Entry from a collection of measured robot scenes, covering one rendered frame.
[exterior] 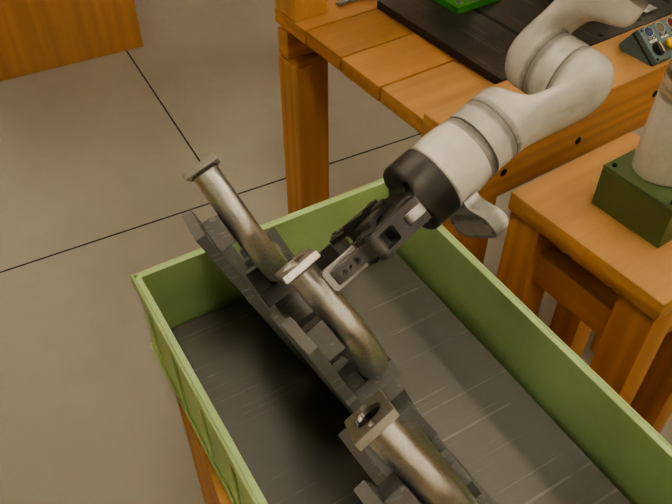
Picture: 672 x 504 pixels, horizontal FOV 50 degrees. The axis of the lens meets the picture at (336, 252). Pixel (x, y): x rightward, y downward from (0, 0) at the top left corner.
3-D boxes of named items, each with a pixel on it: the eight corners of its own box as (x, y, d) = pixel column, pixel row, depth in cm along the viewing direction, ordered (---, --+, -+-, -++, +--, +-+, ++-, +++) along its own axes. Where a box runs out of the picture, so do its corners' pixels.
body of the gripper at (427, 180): (400, 149, 73) (330, 208, 71) (429, 138, 65) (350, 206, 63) (445, 206, 74) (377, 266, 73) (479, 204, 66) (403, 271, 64)
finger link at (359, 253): (370, 234, 63) (327, 271, 63) (380, 234, 60) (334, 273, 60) (381, 247, 64) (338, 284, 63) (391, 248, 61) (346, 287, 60)
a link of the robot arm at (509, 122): (512, 196, 71) (448, 146, 75) (621, 99, 73) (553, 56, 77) (512, 156, 64) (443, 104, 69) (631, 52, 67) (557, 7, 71)
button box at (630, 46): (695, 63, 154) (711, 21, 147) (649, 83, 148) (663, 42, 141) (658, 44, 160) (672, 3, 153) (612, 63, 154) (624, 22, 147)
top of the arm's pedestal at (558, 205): (777, 240, 123) (787, 222, 120) (656, 322, 110) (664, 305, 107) (625, 147, 141) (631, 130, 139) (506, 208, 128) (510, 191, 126)
